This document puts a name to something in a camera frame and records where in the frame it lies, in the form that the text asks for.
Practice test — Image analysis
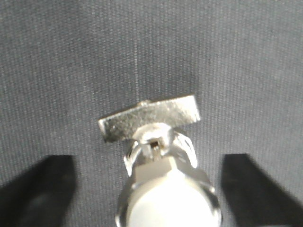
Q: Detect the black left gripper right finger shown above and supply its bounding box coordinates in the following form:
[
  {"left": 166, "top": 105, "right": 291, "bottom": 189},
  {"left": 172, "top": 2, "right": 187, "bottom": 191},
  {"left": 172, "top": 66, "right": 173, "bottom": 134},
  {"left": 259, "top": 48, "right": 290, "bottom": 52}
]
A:
[{"left": 221, "top": 154, "right": 303, "bottom": 227}]

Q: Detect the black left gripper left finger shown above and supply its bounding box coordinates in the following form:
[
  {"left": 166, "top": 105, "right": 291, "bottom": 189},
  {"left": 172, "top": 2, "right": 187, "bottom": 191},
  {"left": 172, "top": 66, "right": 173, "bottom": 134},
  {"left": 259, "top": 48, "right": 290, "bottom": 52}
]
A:
[{"left": 0, "top": 155, "right": 77, "bottom": 227}]

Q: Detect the silver metal valve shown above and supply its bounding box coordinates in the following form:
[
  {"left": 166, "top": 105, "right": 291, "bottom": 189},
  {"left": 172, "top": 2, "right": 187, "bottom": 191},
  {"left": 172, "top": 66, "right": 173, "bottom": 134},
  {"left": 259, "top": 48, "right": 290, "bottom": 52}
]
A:
[{"left": 98, "top": 94, "right": 223, "bottom": 227}]

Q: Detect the dark grey conveyor belt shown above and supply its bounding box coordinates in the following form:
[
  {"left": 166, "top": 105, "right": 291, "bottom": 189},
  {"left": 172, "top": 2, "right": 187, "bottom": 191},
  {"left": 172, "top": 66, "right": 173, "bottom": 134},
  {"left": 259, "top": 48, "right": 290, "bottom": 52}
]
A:
[{"left": 0, "top": 0, "right": 303, "bottom": 227}]

